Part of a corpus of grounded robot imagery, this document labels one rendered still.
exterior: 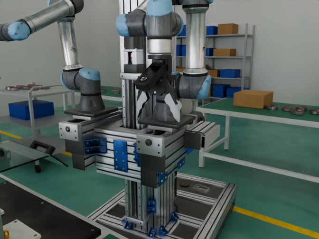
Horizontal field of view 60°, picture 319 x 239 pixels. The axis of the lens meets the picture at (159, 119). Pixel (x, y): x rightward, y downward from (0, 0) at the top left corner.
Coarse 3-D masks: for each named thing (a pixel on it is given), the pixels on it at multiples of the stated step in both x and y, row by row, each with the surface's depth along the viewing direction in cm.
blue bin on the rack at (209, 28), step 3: (207, 27) 668; (210, 27) 664; (213, 27) 660; (216, 27) 673; (207, 30) 670; (210, 30) 665; (213, 30) 662; (216, 30) 676; (207, 33) 671; (210, 33) 667; (213, 33) 664; (216, 33) 678
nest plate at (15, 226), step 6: (12, 222) 96; (18, 222) 96; (6, 228) 93; (12, 228) 93; (18, 228) 93; (24, 228) 93; (30, 228) 93; (12, 234) 90; (18, 234) 90; (24, 234) 90; (30, 234) 90; (36, 234) 90
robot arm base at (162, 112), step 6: (156, 102) 137; (162, 102) 134; (156, 108) 136; (162, 108) 134; (168, 108) 133; (156, 114) 135; (162, 114) 133; (168, 114) 133; (180, 114) 136; (162, 120) 134; (168, 120) 133; (174, 120) 134
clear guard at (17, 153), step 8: (0, 144) 91; (8, 144) 91; (16, 144) 91; (0, 152) 83; (8, 152) 83; (16, 152) 83; (24, 152) 83; (32, 152) 83; (40, 152) 83; (0, 160) 77; (8, 160) 77; (16, 160) 77; (24, 160) 77; (32, 160) 77; (56, 160) 84; (0, 168) 72; (8, 168) 72
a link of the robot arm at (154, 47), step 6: (150, 42) 80; (156, 42) 79; (162, 42) 79; (168, 42) 80; (150, 48) 80; (156, 48) 79; (162, 48) 79; (168, 48) 80; (150, 54) 81; (156, 54) 80; (162, 54) 80; (168, 54) 81
